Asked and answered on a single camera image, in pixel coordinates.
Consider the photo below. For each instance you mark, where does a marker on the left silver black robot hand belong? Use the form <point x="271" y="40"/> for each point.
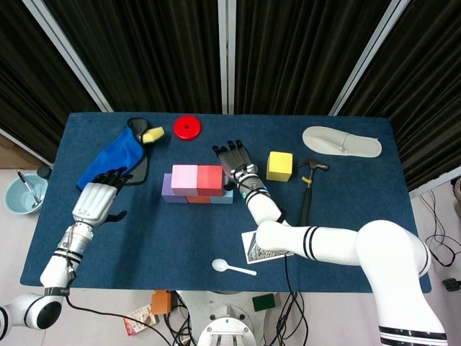
<point x="93" y="203"/>

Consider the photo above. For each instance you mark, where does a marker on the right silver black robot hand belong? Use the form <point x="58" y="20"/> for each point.
<point x="236" y="162"/>

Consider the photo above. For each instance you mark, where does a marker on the red foam cube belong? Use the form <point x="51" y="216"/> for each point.
<point x="210" y="176"/>

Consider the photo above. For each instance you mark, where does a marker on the light blue foam cube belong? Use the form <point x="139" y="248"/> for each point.
<point x="225" y="198"/>

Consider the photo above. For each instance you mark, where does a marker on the yellow foam cube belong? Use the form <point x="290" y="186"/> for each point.
<point x="279" y="164"/>

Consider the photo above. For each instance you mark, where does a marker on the orange foam cube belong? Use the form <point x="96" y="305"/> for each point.
<point x="198" y="199"/>

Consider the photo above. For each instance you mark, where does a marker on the pink foam cube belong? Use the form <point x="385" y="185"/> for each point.
<point x="184" y="176"/>

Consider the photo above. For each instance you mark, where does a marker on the purple foam cube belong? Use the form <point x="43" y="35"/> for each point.
<point x="167" y="189"/>

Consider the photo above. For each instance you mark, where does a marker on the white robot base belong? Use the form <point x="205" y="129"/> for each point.
<point x="223" y="324"/>

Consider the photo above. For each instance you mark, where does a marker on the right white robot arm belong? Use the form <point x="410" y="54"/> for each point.
<point x="342" y="241"/>

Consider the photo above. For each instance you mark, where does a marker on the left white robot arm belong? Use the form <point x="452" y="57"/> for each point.
<point x="57" y="266"/>

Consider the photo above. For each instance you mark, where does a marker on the blue microfibre cloth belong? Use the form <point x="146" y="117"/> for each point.
<point x="111" y="158"/>

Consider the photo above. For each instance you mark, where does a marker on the red round disc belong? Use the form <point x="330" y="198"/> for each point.
<point x="191" y="129"/>

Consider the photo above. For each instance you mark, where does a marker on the small black round cap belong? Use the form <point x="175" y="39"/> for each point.
<point x="44" y="172"/>

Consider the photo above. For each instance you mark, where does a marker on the light blue bowl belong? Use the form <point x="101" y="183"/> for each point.
<point x="14" y="202"/>

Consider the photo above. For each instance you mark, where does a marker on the yellow green sponge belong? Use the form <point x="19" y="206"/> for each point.
<point x="153" y="135"/>

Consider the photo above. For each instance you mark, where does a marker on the dragon picture postcard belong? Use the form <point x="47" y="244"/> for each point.
<point x="252" y="248"/>

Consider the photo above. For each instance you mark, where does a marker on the grey cloth black edged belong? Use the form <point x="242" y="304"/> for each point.
<point x="138" y="124"/>

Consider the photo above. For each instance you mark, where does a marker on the white fabric slipper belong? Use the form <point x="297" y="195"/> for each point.
<point x="324" y="138"/>

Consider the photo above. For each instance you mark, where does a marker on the brown cardboard box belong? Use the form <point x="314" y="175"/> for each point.
<point x="14" y="155"/>

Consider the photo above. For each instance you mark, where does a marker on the white plastic spoon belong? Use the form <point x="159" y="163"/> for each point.
<point x="218" y="265"/>

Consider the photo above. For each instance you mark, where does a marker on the orange box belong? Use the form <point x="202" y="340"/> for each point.
<point x="161" y="302"/>

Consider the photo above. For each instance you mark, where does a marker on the black curtain panel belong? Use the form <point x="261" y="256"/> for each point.
<point x="432" y="90"/>
<point x="144" y="54"/>
<point x="288" y="54"/>
<point x="29" y="72"/>

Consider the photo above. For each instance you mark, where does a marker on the printed snack packet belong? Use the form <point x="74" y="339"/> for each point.
<point x="138" y="320"/>

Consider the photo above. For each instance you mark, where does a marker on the dark green block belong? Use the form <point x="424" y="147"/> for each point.
<point x="264" y="302"/>

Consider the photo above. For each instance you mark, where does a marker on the black power plug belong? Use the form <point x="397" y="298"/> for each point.
<point x="452" y="284"/>

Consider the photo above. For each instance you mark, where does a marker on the white screen frame post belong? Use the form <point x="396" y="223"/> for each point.
<point x="227" y="54"/>
<point x="371" y="57"/>
<point x="68" y="57"/>

